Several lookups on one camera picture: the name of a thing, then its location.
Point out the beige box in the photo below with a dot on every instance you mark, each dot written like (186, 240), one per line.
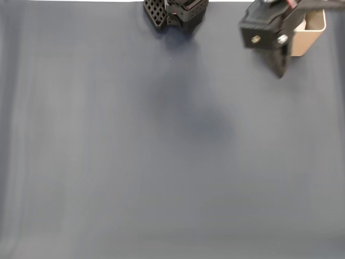
(304, 40)

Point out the grey table mat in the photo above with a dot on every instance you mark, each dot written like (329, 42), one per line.
(172, 162)

